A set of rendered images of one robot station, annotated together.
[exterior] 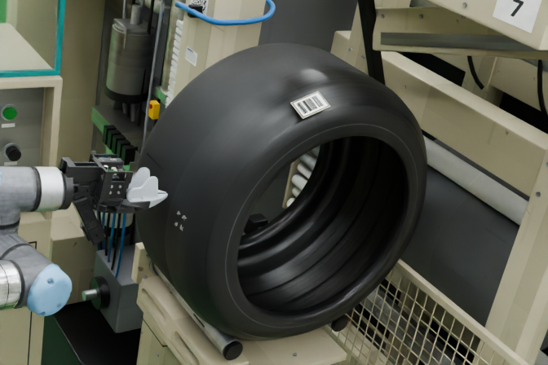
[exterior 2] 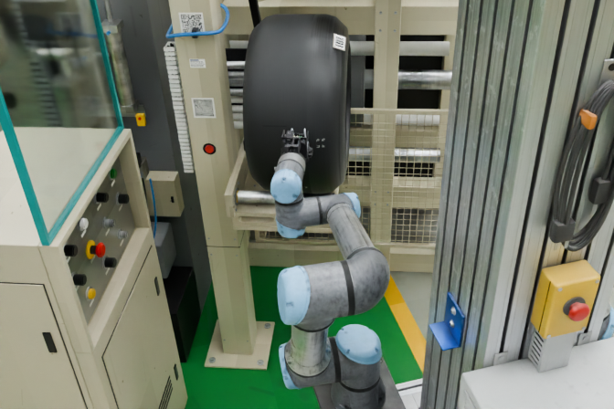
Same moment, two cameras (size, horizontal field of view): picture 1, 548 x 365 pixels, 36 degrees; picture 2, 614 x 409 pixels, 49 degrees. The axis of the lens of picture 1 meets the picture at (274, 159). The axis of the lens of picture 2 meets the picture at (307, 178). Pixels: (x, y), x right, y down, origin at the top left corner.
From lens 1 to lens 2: 1.43 m
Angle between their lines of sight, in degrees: 41
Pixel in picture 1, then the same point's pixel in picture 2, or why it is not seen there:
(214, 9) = (212, 24)
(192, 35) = (193, 49)
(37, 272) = (347, 200)
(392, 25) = not seen: outside the picture
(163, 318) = (266, 221)
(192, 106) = (277, 82)
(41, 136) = (122, 177)
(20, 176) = (294, 165)
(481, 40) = not seen: outside the picture
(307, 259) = not seen: hidden behind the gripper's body
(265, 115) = (329, 60)
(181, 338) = not seen: hidden behind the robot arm
